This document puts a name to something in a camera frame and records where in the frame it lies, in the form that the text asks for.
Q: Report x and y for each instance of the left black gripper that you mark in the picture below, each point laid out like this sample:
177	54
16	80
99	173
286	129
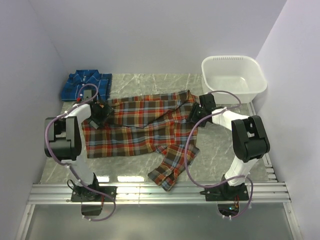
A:
106	110

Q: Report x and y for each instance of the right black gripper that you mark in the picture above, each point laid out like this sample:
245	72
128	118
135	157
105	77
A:
195	108

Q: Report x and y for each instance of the red brown plaid shirt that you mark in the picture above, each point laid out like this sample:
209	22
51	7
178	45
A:
146	124

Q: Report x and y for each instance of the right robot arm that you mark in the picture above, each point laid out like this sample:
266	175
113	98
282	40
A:
249	140

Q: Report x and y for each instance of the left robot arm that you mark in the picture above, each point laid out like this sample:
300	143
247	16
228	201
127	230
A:
64	143

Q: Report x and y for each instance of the blue plaid folded shirt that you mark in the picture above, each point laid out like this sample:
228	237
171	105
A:
72	88

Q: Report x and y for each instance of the white plastic basin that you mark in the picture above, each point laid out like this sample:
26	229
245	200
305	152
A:
237	74

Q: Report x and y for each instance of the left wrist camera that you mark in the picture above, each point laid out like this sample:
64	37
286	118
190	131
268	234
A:
90	96

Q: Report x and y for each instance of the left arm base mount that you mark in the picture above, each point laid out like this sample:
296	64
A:
80	194

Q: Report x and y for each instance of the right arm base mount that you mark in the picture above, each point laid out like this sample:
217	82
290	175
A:
225	192

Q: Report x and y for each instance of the black box under rail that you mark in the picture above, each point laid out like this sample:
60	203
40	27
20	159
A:
89	210

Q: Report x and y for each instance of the aluminium rail frame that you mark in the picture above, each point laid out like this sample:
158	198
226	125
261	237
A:
146	211

